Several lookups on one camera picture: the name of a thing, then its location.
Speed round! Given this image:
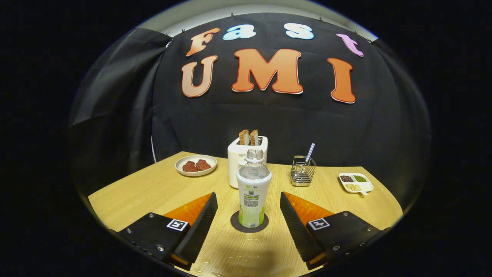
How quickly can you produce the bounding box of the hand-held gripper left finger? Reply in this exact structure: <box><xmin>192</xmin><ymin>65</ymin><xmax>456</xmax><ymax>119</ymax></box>
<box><xmin>117</xmin><ymin>192</ymin><xmax>218</xmax><ymax>271</ymax></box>

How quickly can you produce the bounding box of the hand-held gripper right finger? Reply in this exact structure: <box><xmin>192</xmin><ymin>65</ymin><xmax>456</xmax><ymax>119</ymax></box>
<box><xmin>280</xmin><ymin>191</ymin><xmax>391</xmax><ymax>270</ymax></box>

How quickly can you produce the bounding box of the dark brown round coaster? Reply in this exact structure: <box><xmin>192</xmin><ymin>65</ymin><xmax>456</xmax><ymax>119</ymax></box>
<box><xmin>230</xmin><ymin>210</ymin><xmax>269</xmax><ymax>233</ymax></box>

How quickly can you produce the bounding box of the clear juice bottle white label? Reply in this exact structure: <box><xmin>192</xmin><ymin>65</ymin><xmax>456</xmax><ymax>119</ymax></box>
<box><xmin>236</xmin><ymin>149</ymin><xmax>273</xmax><ymax>228</ymax></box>

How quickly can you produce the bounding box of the white oval plate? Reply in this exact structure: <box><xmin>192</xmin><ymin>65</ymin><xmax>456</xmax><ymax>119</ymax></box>
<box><xmin>175</xmin><ymin>155</ymin><xmax>218</xmax><ymax>177</ymax></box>

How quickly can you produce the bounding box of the wooden table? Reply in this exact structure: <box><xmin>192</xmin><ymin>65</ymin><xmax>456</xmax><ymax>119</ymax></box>
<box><xmin>88</xmin><ymin>151</ymin><xmax>403</xmax><ymax>277</ymax></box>

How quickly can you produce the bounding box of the cream toaster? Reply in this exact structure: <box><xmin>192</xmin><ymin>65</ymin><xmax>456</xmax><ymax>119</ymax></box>
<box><xmin>228</xmin><ymin>135</ymin><xmax>268</xmax><ymax>189</ymax></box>

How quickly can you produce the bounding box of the white divided dish with beans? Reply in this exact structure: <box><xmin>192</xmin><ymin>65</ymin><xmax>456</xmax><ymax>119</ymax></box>
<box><xmin>339</xmin><ymin>172</ymin><xmax>374</xmax><ymax>196</ymax></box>

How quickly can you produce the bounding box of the metal wire utensil basket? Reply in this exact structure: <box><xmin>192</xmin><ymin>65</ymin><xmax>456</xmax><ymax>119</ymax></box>
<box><xmin>290</xmin><ymin>155</ymin><xmax>317</xmax><ymax>187</ymax></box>

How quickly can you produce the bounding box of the metal spoon handle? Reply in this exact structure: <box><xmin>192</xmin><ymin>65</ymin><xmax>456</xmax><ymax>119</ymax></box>
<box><xmin>304</xmin><ymin>143</ymin><xmax>316</xmax><ymax>167</ymax></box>

